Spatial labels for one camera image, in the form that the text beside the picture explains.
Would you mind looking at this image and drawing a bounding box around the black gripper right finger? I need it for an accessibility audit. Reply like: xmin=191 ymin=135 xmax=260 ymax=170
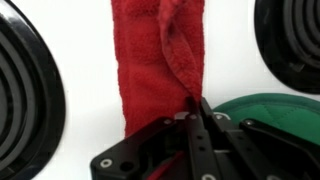
xmin=199 ymin=98 xmax=268 ymax=180

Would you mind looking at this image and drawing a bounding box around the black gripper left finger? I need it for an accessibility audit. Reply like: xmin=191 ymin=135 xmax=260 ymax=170
xmin=184 ymin=96 xmax=219 ymax=180

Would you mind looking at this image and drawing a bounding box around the red terry cloth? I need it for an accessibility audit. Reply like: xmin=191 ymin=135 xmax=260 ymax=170
xmin=110 ymin=0 xmax=206 ymax=180

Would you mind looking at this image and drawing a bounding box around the green quilted pot holder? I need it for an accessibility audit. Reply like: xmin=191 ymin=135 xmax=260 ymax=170
xmin=213 ymin=93 xmax=320 ymax=146

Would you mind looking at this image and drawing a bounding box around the small black coil burner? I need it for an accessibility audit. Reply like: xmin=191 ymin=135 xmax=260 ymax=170
xmin=254 ymin=0 xmax=320 ymax=94

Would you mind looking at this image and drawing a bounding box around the white electric stove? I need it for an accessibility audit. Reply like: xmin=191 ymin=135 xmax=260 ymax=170
xmin=0 ymin=0 xmax=320 ymax=180

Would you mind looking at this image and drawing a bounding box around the large black coil burner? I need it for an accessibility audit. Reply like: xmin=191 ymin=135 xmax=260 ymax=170
xmin=0 ymin=0 xmax=66 ymax=180

